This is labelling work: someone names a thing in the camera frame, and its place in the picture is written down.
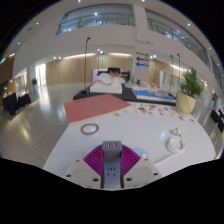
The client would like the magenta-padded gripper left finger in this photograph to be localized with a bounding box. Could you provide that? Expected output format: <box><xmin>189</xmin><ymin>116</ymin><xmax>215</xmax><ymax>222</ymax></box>
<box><xmin>63</xmin><ymin>144</ymin><xmax>104</xmax><ymax>188</ymax></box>

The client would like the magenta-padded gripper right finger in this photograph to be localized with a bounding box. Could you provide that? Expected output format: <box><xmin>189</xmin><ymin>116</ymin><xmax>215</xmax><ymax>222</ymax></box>
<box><xmin>121</xmin><ymin>144</ymin><xmax>163</xmax><ymax>189</ymax></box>

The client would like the grey purple charger block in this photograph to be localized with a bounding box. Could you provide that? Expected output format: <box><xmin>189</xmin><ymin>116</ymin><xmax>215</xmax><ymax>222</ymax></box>
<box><xmin>100</xmin><ymin>140</ymin><xmax>125</xmax><ymax>190</ymax></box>

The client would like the sheet of colourful stickers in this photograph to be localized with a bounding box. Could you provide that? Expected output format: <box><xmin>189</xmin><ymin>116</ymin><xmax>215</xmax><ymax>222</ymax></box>
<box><xmin>134</xmin><ymin>102</ymin><xmax>178</xmax><ymax>117</ymax></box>

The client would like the pink flat board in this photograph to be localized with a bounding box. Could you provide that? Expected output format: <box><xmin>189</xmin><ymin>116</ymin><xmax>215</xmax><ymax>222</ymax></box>
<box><xmin>63</xmin><ymin>93</ymin><xmax>133</xmax><ymax>126</ymax></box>

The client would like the blue-based architectural model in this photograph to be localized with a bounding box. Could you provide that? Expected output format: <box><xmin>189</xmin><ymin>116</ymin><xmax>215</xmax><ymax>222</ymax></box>
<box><xmin>133</xmin><ymin>79</ymin><xmax>177</xmax><ymax>102</ymax></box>

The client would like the black display table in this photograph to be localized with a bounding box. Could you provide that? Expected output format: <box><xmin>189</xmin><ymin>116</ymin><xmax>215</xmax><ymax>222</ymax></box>
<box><xmin>73</xmin><ymin>83</ymin><xmax>177</xmax><ymax>107</ymax></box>

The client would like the potted plant in striped pot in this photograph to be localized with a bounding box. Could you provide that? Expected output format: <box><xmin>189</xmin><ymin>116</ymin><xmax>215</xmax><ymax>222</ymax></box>
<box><xmin>175</xmin><ymin>68</ymin><xmax>204</xmax><ymax>116</ymax></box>

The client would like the white architectural model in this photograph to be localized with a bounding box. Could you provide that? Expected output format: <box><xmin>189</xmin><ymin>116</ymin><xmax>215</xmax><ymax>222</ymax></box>
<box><xmin>89</xmin><ymin>72</ymin><xmax>124</xmax><ymax>95</ymax></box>

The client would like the group of black chairs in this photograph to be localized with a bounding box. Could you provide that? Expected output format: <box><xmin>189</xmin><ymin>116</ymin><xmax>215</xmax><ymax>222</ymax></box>
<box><xmin>2</xmin><ymin>91</ymin><xmax>33</xmax><ymax>116</ymax></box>
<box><xmin>209</xmin><ymin>108</ymin><xmax>224</xmax><ymax>133</ymax></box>

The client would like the black digital piano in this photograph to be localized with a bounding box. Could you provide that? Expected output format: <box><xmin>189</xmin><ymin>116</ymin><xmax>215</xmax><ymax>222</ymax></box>
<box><xmin>92</xmin><ymin>67</ymin><xmax>132</xmax><ymax>83</ymax></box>

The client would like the black floor lamp stand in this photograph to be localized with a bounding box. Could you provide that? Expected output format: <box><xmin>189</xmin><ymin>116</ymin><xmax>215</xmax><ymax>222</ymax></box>
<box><xmin>83</xmin><ymin>36</ymin><xmax>92</xmax><ymax>93</ymax></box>

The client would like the arrow direction sign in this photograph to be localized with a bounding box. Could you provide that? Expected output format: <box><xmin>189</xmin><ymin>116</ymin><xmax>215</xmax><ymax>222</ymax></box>
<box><xmin>135</xmin><ymin>50</ymin><xmax>151</xmax><ymax>69</ymax></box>

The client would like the white coiled power cable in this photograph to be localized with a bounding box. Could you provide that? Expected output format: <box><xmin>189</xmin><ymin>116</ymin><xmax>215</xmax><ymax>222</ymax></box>
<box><xmin>165</xmin><ymin>127</ymin><xmax>186</xmax><ymax>154</ymax></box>

